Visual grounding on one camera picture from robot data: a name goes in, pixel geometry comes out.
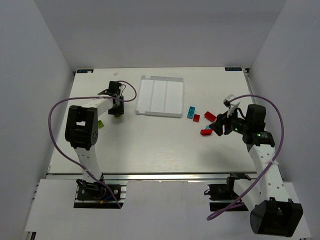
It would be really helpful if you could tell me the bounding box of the teal long lego brick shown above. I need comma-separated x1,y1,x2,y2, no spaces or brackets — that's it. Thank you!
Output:
187,106,196,119

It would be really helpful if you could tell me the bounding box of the left blue corner label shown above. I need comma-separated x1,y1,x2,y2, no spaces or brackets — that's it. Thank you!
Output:
76,69,94,74

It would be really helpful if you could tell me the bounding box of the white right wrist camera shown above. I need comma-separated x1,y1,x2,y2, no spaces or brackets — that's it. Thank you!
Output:
223,94,241,118

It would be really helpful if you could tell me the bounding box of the white three-compartment tray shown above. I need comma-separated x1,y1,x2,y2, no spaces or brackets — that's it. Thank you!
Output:
135,75,185,118

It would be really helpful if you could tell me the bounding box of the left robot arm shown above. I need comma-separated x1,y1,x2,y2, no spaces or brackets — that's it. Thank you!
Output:
65,81,124,183

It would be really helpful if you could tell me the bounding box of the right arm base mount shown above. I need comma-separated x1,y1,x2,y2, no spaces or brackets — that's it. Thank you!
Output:
203,173,252,212

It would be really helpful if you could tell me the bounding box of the right blue corner label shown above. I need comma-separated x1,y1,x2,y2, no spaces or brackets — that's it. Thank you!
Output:
224,67,243,72

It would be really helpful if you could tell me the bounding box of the blue corner label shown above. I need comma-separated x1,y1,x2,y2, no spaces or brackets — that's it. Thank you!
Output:
76,69,94,74
224,67,243,72

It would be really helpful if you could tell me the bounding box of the red round-stud lego brick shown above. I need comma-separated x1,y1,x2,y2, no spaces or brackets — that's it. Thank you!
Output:
200,129,213,136

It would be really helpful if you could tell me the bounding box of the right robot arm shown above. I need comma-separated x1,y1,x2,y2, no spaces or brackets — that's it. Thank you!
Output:
209,104,303,238

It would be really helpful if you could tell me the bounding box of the long red lego brick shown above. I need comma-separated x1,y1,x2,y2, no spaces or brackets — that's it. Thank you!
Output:
204,111,217,123

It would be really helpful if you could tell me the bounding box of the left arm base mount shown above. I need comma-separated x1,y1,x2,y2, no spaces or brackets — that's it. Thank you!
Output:
73,179,126,209

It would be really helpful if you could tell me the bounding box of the small red lego brick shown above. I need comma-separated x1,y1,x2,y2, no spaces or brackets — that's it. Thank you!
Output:
192,114,201,123

